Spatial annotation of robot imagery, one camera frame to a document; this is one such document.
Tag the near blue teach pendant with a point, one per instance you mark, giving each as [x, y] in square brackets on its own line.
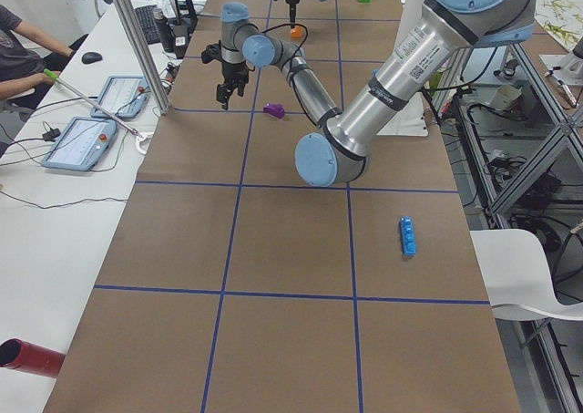
[81, 145]

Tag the red cylinder tube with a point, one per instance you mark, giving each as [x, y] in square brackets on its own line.
[22, 356]

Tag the white plastic chair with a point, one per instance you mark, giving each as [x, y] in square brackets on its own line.
[517, 277]

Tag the aluminium frame post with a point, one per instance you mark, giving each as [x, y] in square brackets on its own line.
[139, 44]

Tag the orange trapezoid block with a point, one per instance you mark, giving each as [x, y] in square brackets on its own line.
[296, 32]

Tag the long blue four-stud brick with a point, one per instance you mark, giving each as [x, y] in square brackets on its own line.
[407, 234]

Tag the purple trapezoid block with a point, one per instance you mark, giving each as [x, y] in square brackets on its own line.
[274, 110]

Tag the black computer mouse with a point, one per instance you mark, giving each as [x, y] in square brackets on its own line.
[89, 58]

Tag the brown paper table cover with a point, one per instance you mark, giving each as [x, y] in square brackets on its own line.
[232, 286]

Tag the black keyboard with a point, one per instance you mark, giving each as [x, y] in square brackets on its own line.
[147, 24]

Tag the grabber stick green handle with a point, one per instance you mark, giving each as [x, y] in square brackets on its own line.
[140, 137]

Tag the far blue teach pendant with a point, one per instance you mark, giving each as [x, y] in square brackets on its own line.
[124, 96]

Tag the aluminium frame rack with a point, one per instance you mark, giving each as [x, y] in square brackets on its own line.
[515, 147]

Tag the dark water bottle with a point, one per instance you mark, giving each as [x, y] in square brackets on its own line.
[164, 30]

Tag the blue teach pendant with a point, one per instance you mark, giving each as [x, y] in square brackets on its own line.
[81, 145]
[124, 96]

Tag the seated person grey shirt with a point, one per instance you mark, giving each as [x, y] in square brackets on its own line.
[23, 79]

